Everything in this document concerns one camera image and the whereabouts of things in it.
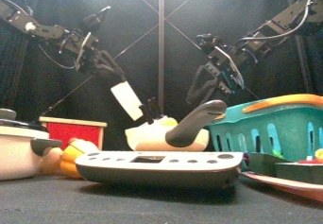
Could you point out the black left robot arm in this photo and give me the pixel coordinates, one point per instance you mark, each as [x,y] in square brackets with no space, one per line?
[34,26]

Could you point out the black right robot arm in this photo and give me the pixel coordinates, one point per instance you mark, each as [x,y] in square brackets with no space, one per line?
[282,23]

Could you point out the red wooden box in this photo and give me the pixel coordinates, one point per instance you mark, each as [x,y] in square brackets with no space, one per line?
[71,131]

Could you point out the grey pot lid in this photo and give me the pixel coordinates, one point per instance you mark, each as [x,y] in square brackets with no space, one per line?
[12,122]

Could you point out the white grey kitchen scale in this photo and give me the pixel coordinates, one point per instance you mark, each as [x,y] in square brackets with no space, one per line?
[159,166]

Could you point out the dark green tray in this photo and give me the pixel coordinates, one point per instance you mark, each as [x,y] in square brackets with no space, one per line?
[290,169]

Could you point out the yellow toy in basket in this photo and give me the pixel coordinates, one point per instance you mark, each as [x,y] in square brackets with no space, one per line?
[319,153]

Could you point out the red toy in basket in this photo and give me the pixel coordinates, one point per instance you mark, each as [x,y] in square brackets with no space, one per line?
[311,161]

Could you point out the pale peach toy food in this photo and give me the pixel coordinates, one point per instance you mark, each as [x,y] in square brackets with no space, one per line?
[51,161]

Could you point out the white toy cooking pot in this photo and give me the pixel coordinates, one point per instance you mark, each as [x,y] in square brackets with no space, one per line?
[16,155]

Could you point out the plate with food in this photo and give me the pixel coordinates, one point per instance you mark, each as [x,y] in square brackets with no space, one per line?
[290,186]

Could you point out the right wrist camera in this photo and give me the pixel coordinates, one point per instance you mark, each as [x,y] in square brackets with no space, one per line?
[209,42]

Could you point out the vertical metal frame pole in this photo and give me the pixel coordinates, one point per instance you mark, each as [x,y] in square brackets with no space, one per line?
[161,29]

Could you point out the dark side frame pole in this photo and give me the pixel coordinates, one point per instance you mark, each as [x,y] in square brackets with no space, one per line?
[301,64]

